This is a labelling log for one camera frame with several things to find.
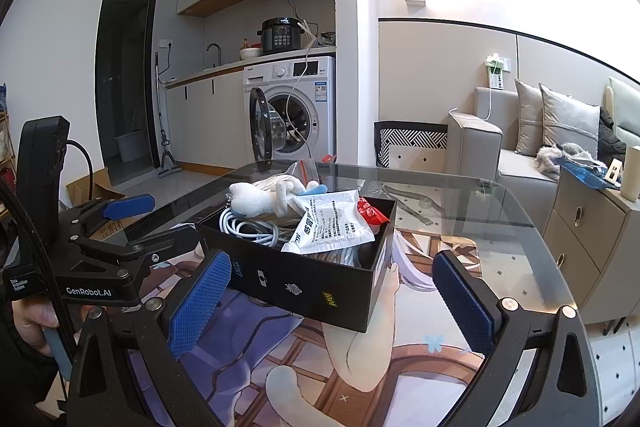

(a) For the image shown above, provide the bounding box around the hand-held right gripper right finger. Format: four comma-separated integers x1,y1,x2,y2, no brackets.
431,249,604,427

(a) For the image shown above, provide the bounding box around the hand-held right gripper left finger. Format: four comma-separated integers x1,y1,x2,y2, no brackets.
65,249,233,427

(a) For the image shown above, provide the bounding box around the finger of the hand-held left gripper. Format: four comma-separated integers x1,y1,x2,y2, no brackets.
59,193,157,239
70,223,202,279

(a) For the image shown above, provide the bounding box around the white charging cable bundle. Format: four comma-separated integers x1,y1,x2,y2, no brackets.
219,209,287,249

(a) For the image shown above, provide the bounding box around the black cardboard box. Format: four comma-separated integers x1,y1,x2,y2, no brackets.
194,194,399,334

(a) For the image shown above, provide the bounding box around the white plush toy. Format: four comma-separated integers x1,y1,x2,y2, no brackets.
227,174,327,219

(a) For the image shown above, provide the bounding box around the black-printed bag of white cable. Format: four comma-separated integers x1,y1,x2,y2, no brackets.
310,239,374,269

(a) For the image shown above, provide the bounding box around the red snack packet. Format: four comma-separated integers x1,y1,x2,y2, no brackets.
356,199,391,226

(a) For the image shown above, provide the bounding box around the white medicine sachet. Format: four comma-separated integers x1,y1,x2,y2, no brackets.
281,189,377,254

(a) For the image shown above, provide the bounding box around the zip bag of white cable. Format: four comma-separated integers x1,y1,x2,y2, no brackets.
255,159,322,198

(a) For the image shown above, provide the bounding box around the person's left hand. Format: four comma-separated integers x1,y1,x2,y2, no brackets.
12,303,61,356

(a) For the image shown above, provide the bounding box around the brown cardboard box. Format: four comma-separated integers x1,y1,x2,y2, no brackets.
65,167,127,241

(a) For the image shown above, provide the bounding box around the flat floor mop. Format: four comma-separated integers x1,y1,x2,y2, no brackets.
154,52,185,179

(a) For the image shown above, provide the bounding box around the grey plastic bin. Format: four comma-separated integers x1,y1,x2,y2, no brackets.
114,132,149,163

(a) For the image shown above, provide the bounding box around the white kitchen counter cabinet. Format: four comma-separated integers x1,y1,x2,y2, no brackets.
165,57,246,168

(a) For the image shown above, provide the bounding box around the beige side cabinet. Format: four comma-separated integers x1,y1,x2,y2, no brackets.
542,167,640,326

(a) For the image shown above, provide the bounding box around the beige sofa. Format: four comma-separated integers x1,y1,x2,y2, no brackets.
446,77,640,229

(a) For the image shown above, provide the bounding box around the grey fur cloth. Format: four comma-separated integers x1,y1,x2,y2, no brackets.
534,143,596,180

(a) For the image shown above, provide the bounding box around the grey sofa pillow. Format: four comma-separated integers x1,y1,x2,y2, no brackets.
514,79,546,158
537,83,601,163

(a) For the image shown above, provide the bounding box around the white washing machine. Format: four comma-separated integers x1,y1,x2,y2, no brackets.
242,56,337,166

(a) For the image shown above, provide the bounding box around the white cup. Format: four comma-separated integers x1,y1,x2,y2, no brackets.
620,144,640,202

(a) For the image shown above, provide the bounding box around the black jacket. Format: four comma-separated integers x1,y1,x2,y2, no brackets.
595,107,629,166

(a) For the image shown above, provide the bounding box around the black pressure cooker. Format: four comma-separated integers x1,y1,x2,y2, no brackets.
257,17,307,56

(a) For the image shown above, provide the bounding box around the wall socket with charger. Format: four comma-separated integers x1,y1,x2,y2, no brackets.
482,53,511,90

